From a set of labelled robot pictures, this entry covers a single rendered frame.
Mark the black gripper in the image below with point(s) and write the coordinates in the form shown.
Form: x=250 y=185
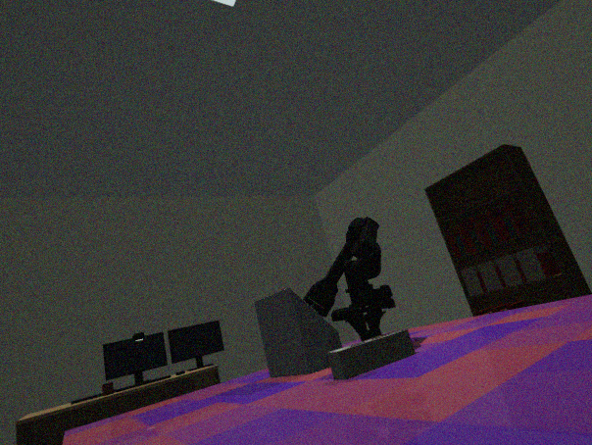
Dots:
x=355 y=316

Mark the black two-prong plug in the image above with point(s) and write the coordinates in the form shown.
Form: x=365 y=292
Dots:
x=374 y=333

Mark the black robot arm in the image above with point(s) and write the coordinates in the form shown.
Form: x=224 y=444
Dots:
x=360 y=243

